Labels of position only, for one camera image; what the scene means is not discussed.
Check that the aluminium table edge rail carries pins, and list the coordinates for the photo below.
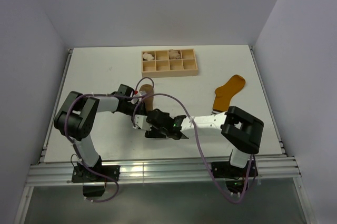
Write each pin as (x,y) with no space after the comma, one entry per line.
(50,126)

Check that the beige rolled sock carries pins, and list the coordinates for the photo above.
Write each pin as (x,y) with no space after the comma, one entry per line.
(174,54)

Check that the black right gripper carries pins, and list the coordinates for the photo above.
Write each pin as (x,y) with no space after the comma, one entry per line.
(153,133)

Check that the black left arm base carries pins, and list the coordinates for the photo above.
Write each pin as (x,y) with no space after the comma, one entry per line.
(94,185)

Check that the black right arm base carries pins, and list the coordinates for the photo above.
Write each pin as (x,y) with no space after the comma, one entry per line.
(234,176)

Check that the tan ribbed sock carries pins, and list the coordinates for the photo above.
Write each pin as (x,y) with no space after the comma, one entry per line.
(149,99)

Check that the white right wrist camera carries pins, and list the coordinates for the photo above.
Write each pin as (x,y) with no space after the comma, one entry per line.
(141,123)

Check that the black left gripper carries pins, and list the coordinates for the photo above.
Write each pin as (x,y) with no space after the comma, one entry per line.
(141,109)

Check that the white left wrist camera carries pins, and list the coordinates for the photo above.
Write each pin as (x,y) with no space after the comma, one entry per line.
(138,96)

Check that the wooden compartment tray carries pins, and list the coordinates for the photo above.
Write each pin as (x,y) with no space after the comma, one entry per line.
(162,66)

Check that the mustard orange sock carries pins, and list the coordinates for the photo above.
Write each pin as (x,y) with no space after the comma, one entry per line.
(225,93)

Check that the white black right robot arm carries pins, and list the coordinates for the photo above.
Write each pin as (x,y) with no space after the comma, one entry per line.
(241,129)

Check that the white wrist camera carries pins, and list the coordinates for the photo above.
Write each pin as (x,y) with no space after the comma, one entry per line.
(141,123)
(138,96)

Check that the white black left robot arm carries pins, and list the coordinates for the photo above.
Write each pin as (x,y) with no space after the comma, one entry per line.
(75,120)

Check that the cream rolled sock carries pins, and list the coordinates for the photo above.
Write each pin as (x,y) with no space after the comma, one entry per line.
(148,57)

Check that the aluminium front frame rails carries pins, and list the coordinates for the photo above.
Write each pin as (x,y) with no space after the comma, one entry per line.
(179,170)

